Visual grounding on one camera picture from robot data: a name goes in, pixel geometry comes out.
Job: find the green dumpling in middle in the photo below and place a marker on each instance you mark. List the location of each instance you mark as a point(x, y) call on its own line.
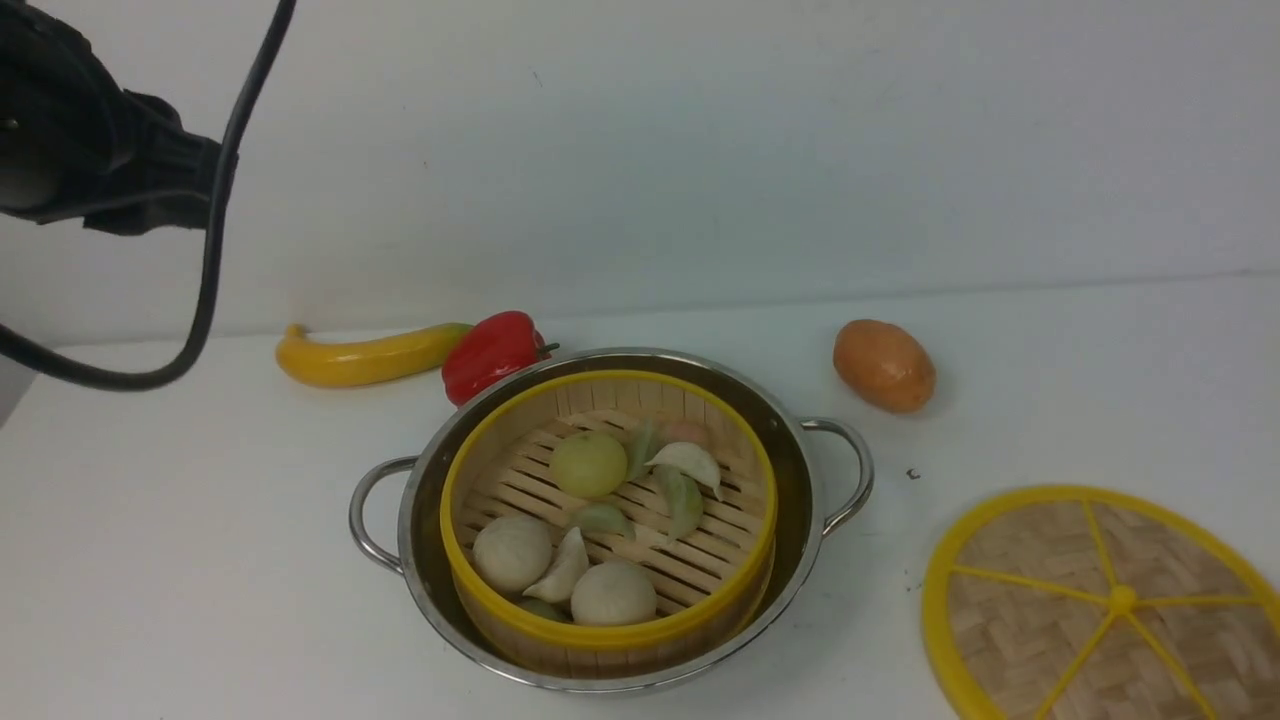
point(602, 519)

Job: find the white steamed bun left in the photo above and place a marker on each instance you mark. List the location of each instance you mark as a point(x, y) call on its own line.
point(512, 552)

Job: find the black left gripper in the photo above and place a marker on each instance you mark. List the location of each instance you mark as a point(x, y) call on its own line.
point(167, 182)

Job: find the yellow-rimmed bamboo steamer basket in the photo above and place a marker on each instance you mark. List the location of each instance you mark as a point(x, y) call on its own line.
point(708, 586)

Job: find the small green dumpling left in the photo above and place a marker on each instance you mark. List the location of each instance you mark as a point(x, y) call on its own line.
point(643, 446)

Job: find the pink dumpling at back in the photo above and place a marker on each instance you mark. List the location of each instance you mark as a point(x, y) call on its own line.
point(685, 431)

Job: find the stainless steel pot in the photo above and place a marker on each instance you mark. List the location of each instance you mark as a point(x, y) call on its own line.
point(824, 472)

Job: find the brown toy potato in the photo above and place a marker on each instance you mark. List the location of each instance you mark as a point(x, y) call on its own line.
point(884, 366)

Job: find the green dumpling at back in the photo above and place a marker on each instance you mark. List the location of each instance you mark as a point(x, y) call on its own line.
point(684, 502)

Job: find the white dumpling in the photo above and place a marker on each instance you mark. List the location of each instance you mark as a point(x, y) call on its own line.
point(566, 569)
point(693, 461)

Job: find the yellow-rimmed bamboo steamer lid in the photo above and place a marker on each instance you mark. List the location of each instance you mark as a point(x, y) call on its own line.
point(1073, 602)

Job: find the yellow toy banana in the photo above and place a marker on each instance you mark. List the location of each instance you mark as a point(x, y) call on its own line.
point(365, 363)

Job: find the white dumpling in front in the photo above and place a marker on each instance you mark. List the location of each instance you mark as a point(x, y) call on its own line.
point(566, 569)

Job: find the white steamed bun right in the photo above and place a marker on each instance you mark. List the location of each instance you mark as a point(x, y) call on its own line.
point(614, 593)

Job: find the yellow steamed bun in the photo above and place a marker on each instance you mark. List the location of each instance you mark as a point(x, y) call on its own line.
point(589, 464)

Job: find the white dumpling at back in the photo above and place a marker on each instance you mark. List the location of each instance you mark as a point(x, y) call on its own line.
point(693, 461)

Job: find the red toy bell pepper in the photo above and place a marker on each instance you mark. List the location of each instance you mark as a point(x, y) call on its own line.
point(501, 345)

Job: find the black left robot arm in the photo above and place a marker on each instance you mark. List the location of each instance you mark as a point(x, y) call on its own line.
point(77, 146)

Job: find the white steamed bun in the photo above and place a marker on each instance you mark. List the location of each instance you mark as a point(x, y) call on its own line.
point(614, 593)
point(512, 552)

